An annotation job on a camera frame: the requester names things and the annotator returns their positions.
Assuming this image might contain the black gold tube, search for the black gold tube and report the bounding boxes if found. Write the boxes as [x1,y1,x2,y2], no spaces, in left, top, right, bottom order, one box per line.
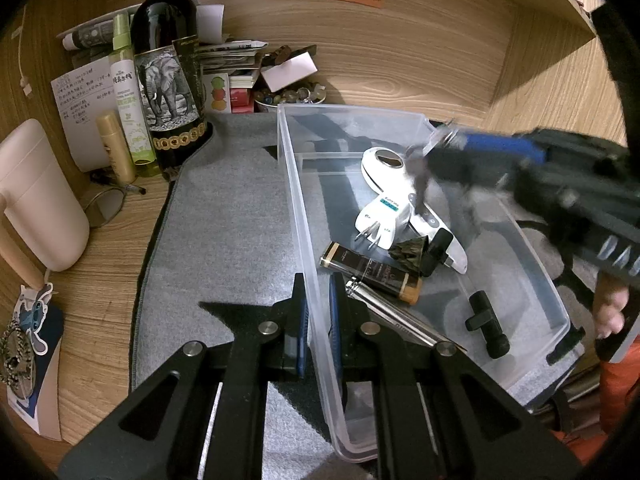
[320,241,423,306]

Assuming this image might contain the white plug adapter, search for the white plug adapter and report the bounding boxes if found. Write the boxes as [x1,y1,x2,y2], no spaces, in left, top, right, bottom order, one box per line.
[354,195,412,251]

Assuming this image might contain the silver metal tube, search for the silver metal tube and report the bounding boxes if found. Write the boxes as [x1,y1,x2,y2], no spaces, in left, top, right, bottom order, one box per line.
[346,280,456,351]

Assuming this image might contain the traffic light card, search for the traffic light card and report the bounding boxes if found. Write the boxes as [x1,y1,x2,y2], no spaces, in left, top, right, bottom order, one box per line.
[204,72,232,113]

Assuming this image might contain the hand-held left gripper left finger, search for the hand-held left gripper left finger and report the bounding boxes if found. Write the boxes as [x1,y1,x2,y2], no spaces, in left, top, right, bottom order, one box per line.
[57,274,309,480]

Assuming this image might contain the white hanging cord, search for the white hanging cord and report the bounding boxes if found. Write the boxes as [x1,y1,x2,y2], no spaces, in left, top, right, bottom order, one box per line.
[10,7,33,98]

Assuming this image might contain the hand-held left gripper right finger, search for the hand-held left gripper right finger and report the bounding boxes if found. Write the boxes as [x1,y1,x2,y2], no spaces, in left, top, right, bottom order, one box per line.
[328,276,584,480]

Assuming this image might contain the blue and white sticker card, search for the blue and white sticker card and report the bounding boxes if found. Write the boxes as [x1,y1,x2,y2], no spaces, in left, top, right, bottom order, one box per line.
[7,282,66,441]

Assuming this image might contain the person's right hand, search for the person's right hand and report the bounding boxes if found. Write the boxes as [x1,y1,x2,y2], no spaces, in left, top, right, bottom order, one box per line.
[593,272,631,339]

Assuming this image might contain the eyeglasses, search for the eyeglasses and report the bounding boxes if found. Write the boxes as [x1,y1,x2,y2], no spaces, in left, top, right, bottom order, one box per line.
[81,170,148,229]

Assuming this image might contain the rolled white paper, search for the rolled white paper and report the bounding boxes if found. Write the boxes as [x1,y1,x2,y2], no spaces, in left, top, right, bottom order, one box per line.
[56,17,133,52]

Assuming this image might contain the stack of books and papers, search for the stack of books and papers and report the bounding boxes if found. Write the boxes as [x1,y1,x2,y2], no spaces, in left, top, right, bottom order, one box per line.
[197,37,268,88]

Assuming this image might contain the white bowl of beads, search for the white bowl of beads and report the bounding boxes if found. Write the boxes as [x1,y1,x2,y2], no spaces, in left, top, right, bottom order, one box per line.
[254,85,328,113]

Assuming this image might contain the red box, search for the red box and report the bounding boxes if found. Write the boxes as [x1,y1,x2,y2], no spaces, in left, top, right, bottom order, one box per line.
[230,87,256,113]

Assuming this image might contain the white handwritten note sheet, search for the white handwritten note sheet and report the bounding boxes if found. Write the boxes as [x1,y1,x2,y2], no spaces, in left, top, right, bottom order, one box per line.
[51,55,118,171]

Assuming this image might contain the grey felt mat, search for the grey felt mat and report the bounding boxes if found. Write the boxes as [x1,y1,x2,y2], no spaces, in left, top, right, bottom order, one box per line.
[131,110,586,480]

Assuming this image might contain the pink cylindrical container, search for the pink cylindrical container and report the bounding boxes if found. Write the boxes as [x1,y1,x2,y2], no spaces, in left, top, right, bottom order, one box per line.
[0,119,91,286]

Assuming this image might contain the wooden shelf board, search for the wooden shelf board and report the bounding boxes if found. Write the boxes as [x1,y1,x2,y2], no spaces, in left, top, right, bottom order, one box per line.
[530,0,608,41]

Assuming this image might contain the yellow tube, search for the yellow tube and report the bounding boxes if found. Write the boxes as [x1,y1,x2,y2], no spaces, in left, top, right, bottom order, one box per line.
[96,111,137,184]

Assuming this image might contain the orange clothing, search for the orange clothing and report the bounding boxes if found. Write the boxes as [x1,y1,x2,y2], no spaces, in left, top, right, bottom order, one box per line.
[597,335,640,433]

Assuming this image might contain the black clip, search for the black clip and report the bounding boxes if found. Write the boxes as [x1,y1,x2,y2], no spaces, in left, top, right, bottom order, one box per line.
[421,228,453,277]

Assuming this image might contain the ball chain keychain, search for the ball chain keychain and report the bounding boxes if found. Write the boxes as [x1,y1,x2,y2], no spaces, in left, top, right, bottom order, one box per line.
[0,327,33,401]

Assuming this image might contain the green spray bottle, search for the green spray bottle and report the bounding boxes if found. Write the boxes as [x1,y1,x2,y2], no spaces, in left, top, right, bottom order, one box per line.
[111,12,160,177]

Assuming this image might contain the dark wine bottle elephant label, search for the dark wine bottle elephant label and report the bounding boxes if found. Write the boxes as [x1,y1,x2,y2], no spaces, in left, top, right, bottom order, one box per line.
[131,0,208,171]

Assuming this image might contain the clear plastic storage bin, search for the clear plastic storage bin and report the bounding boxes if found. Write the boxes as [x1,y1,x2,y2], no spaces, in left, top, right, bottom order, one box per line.
[276,104,572,462]

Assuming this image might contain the small white box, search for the small white box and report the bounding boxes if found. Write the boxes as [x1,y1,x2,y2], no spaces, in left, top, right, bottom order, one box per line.
[261,55,318,92]

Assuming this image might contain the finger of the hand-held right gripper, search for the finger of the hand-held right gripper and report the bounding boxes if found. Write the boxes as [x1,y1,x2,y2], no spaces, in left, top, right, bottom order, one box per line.
[430,122,546,166]
[425,151,521,187]

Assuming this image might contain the black T-shaped part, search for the black T-shaped part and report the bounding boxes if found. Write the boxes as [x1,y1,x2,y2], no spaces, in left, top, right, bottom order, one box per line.
[464,291,511,359]

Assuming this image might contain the white handheld massager device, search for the white handheld massager device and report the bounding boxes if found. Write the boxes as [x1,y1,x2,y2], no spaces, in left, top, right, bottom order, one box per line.
[361,146,468,275]

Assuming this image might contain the white paper sheet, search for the white paper sheet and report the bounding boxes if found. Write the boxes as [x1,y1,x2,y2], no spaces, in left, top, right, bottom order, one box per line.
[192,4,226,45]

